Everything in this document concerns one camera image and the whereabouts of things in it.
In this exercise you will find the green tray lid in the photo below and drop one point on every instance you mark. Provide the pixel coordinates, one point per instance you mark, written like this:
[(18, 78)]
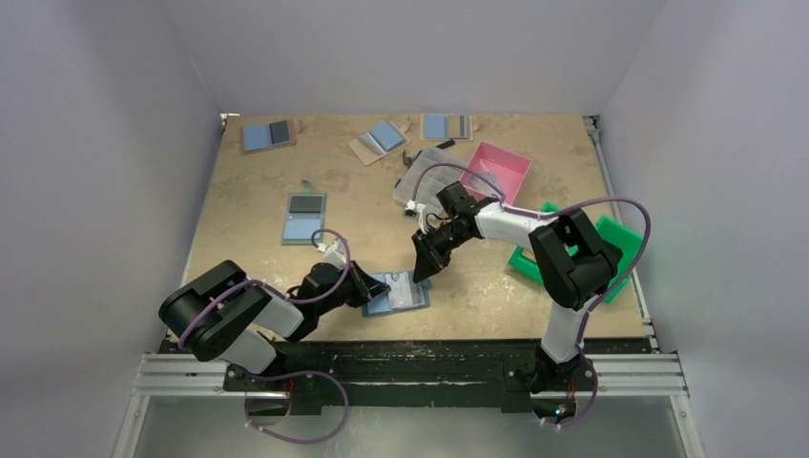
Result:
[(626, 241)]

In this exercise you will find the beige open card holder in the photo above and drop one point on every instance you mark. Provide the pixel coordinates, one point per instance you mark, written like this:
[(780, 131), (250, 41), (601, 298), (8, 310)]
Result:
[(458, 127)]

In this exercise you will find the tan open card holder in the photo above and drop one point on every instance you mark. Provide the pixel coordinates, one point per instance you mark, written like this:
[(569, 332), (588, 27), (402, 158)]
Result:
[(383, 139)]

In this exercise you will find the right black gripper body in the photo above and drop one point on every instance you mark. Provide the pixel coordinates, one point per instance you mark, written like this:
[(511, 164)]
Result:
[(436, 241)]

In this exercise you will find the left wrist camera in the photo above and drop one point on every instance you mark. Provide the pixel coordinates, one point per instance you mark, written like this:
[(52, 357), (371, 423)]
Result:
[(333, 253)]

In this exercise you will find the pink plastic bin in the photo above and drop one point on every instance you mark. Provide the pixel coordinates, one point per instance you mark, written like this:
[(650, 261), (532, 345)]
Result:
[(510, 168)]

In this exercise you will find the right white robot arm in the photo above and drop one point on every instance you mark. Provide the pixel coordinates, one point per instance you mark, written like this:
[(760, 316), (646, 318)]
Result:
[(576, 266)]

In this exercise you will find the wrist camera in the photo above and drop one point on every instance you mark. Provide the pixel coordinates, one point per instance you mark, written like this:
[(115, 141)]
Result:
[(333, 253), (414, 210)]

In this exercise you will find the brown open card holder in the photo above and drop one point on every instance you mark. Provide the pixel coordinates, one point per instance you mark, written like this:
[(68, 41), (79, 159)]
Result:
[(269, 135)]

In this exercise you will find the cards in pink bin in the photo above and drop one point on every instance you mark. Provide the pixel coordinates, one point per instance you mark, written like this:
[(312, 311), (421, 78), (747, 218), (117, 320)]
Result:
[(486, 180)]

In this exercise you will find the teal open card holder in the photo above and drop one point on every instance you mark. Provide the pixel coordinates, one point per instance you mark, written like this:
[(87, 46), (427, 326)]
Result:
[(305, 216)]

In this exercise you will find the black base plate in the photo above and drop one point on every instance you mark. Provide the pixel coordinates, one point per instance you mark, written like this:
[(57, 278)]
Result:
[(500, 374)]

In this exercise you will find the blue card holder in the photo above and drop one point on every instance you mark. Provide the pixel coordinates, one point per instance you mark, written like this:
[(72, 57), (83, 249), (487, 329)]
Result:
[(380, 306)]

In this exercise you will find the green plastic tray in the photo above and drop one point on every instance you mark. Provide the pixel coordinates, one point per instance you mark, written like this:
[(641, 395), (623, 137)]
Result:
[(522, 259)]

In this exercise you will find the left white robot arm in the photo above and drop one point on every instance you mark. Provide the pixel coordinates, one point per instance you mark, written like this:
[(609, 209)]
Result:
[(211, 315)]

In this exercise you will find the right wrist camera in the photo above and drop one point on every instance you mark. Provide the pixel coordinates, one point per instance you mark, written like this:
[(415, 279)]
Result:
[(414, 210)]

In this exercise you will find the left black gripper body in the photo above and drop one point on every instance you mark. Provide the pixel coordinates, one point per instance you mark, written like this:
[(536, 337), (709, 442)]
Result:
[(350, 291)]

